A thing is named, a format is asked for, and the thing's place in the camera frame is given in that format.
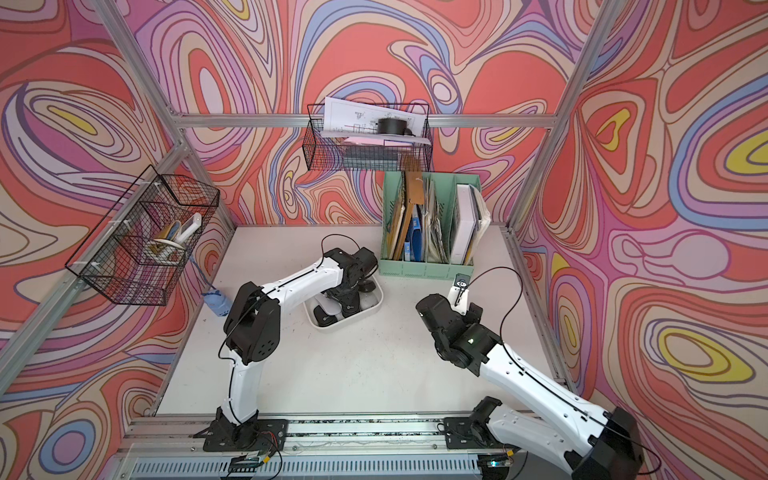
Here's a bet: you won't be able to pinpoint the white plastic storage box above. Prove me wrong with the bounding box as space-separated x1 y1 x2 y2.
303 276 384 332

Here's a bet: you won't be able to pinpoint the black mouse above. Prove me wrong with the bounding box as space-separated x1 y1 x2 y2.
313 305 338 328

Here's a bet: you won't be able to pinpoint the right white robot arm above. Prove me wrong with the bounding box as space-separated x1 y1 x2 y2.
415 294 644 479

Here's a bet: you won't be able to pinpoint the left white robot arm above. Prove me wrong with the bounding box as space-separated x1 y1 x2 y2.
221 247 383 427

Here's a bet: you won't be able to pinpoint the green file organizer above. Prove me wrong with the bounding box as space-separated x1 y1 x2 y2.
378 171 482 280

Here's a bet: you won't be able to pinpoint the brown folder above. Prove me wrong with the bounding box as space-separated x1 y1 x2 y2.
390 156 424 261

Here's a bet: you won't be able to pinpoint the white book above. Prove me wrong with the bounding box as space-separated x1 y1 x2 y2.
448 184 491 265

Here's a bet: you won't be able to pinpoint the blue pencil case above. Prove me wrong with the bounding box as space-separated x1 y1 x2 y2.
203 289 232 318

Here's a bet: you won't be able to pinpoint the black tape roll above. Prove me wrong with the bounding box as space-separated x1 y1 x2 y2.
377 117 412 136

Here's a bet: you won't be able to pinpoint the white papers in basket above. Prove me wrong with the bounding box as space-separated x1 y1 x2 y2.
319 97 432 147

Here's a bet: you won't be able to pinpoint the white item in basket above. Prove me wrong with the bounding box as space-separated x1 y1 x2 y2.
173 213 203 245

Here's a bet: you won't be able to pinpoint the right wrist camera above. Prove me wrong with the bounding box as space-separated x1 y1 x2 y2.
453 273 471 291

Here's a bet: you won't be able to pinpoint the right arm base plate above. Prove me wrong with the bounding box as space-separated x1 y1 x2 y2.
438 417 519 452

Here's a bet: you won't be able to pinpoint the back wire basket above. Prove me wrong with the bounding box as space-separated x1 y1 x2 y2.
302 97 434 172

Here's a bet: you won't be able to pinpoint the wire basket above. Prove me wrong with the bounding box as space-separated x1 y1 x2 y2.
65 166 220 306
302 97 434 172

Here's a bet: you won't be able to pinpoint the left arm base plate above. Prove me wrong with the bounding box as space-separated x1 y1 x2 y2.
202 416 289 452

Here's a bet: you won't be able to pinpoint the left wire basket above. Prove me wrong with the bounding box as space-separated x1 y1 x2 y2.
65 166 220 306

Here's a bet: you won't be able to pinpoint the front aluminium rail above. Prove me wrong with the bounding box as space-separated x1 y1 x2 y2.
103 407 572 479

